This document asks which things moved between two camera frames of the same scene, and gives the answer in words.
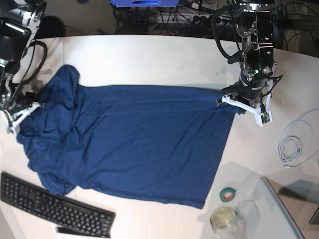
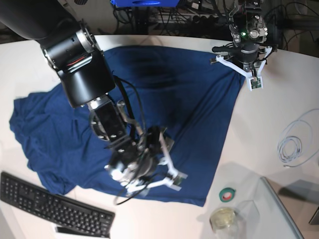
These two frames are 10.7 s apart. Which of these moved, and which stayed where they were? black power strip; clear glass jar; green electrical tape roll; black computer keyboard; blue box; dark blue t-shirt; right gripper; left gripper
Moved: dark blue t-shirt; left gripper; right gripper
Stayed: black power strip; black computer keyboard; blue box; clear glass jar; green electrical tape roll
